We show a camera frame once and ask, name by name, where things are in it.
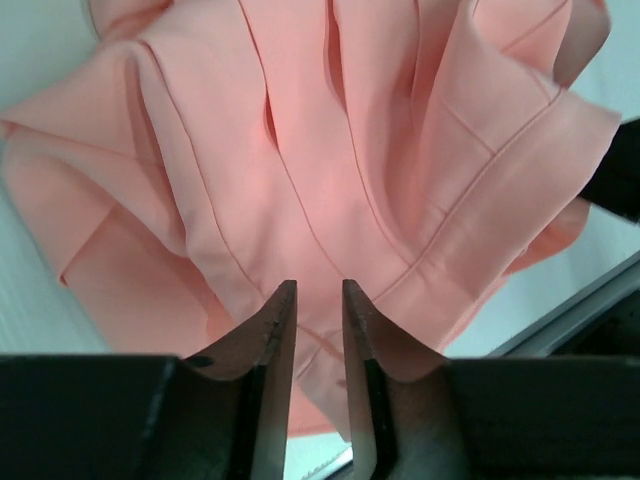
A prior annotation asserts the aluminium mounting rail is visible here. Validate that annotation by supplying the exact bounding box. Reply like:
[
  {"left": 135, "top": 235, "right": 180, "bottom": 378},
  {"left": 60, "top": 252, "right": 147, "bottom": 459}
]
[{"left": 284, "top": 254, "right": 639, "bottom": 479}]

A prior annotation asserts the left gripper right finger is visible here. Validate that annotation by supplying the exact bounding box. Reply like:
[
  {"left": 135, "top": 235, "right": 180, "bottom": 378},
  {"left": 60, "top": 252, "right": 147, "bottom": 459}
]
[{"left": 342, "top": 280, "right": 450, "bottom": 479}]

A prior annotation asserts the salmon pink skirt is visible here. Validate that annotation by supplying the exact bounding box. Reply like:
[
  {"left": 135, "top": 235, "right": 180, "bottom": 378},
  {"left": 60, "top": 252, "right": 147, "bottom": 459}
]
[{"left": 1, "top": 1, "right": 620, "bottom": 435}]

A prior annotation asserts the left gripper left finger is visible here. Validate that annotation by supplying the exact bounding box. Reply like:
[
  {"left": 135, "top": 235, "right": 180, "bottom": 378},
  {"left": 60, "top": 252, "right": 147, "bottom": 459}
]
[{"left": 184, "top": 280, "right": 297, "bottom": 479}]

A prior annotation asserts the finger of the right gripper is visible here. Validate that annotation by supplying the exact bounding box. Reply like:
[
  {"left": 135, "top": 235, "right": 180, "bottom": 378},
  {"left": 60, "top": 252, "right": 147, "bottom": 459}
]
[{"left": 579, "top": 118, "right": 640, "bottom": 223}]

